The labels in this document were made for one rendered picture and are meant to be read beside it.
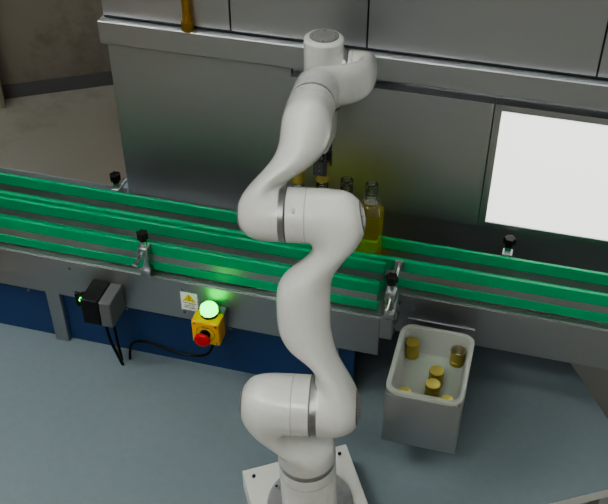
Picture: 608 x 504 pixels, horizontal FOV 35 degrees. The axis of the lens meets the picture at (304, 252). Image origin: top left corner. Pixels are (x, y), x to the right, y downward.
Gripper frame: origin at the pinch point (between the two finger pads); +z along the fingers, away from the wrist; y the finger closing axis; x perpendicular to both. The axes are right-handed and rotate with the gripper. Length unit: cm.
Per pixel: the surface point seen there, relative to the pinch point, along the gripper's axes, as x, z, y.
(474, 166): 33.1, 3.1, -12.5
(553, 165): 51, 0, -13
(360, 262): 11.0, 22.2, 6.1
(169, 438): -27, 60, 39
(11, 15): -216, 89, -210
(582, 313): 63, 28, 3
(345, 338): 10.1, 38.8, 15.3
